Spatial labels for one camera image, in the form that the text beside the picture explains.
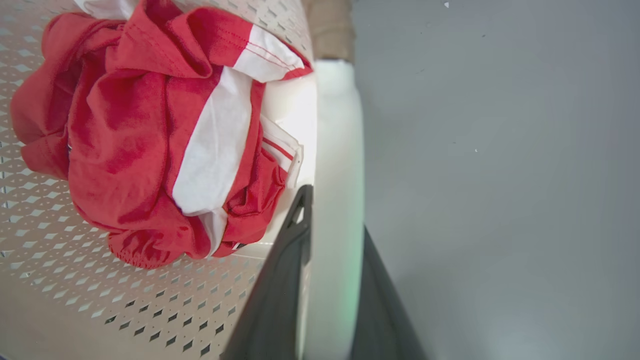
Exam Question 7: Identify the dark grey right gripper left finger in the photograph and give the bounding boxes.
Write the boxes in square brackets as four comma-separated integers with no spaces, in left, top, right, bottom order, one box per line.
[220,184,314,360]

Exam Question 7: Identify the red and white garment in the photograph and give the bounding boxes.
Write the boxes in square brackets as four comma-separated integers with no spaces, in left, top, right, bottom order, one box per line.
[10,0,314,270]

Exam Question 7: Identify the white perforated laundry basket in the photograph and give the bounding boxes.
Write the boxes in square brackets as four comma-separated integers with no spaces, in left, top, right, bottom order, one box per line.
[0,0,366,360]

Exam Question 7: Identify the beige fabric piece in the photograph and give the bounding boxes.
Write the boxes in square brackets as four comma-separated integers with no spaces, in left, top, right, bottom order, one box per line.
[302,0,357,64]

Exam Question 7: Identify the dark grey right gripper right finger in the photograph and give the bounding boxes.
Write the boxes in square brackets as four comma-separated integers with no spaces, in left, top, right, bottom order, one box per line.
[349,226,427,360]

